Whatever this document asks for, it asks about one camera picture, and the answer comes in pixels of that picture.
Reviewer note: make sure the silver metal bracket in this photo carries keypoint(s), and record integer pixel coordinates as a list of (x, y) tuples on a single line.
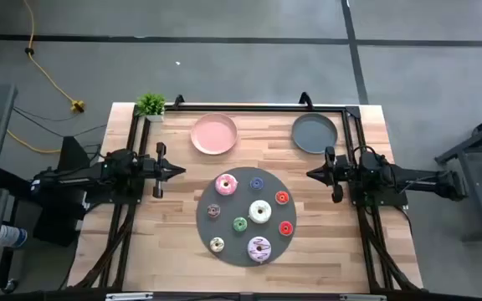
[(128, 297), (362, 297)]

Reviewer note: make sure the round dark grey woven placemat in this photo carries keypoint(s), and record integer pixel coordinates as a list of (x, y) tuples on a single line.
[(230, 205)]

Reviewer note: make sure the pink plate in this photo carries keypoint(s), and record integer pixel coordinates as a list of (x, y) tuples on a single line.
[(213, 134)]

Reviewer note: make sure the black aluminium table frame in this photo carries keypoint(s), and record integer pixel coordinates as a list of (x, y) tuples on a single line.
[(266, 108)]

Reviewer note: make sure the small blue frosted donut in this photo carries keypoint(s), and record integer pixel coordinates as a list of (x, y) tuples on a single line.
[(252, 184)]

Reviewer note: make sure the small green frosted donut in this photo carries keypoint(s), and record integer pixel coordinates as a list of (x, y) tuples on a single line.
[(235, 224)]

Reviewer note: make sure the small white sprinkled donut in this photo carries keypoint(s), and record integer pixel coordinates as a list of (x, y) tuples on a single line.
[(212, 245)]

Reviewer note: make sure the black frame clamp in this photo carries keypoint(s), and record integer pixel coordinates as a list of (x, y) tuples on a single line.
[(178, 101), (306, 97)]

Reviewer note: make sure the large pink frosted donut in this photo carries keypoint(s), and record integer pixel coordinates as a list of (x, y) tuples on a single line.
[(219, 186)]

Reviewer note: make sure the large white frosted donut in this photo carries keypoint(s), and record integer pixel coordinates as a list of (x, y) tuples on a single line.
[(253, 212)]

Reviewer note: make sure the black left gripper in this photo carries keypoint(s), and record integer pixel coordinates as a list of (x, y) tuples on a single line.
[(149, 169)]

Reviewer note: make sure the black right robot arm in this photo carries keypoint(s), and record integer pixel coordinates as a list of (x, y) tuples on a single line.
[(416, 177)]

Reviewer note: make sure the grey plate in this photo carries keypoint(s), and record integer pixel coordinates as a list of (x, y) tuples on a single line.
[(314, 134)]

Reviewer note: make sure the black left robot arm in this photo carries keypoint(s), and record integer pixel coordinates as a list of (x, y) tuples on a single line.
[(98, 171)]

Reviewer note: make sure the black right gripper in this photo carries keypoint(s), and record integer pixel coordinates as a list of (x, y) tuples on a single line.
[(343, 169)]

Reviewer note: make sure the small red frosted donut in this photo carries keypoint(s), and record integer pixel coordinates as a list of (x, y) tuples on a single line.
[(278, 197), (281, 228)]

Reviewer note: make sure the large purple frosted donut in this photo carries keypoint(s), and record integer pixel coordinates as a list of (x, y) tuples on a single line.
[(252, 249)]

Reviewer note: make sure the white and blue cup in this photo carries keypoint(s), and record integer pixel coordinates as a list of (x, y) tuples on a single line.
[(13, 237)]

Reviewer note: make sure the small chocolate frosted donut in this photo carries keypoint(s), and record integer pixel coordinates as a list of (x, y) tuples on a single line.
[(209, 210)]

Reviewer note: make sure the green plant in white pot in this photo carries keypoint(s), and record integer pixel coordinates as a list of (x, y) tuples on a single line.
[(151, 104)]

